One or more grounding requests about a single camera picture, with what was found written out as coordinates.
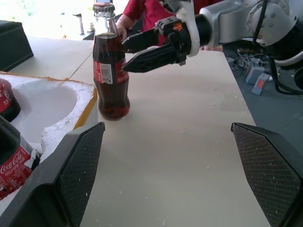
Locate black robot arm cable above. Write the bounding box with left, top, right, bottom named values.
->
left=253, top=0, right=303, bottom=96

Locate glass cola bottle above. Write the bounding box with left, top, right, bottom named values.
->
left=92, top=2, right=131, bottom=121

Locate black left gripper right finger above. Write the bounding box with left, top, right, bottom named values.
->
left=231, top=122, right=303, bottom=227

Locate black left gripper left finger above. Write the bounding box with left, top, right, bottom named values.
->
left=0, top=122, right=106, bottom=227

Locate grey box, red sticker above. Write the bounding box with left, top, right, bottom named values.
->
left=251, top=72, right=270, bottom=96

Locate cola bottle, red label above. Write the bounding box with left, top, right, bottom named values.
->
left=0, top=79, right=21, bottom=122
left=0, top=115, right=41, bottom=201

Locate dark box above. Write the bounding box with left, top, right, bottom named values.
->
left=0, top=20, right=35, bottom=72

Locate tangle of floor cables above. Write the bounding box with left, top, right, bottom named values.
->
left=226, top=46, right=269, bottom=78

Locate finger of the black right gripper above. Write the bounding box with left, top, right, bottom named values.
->
left=121, top=28, right=164, bottom=53
left=121, top=44, right=180, bottom=73

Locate person's bare hand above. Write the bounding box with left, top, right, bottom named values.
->
left=200, top=44, right=224, bottom=52
left=115, top=15, right=137, bottom=41

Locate white foam crate, yellow tape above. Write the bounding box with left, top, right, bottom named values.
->
left=0, top=70, right=98, bottom=209

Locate person in red shirt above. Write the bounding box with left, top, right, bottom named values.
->
left=115, top=0, right=224, bottom=52

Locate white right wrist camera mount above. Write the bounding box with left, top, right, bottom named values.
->
left=165, top=0, right=202, bottom=58

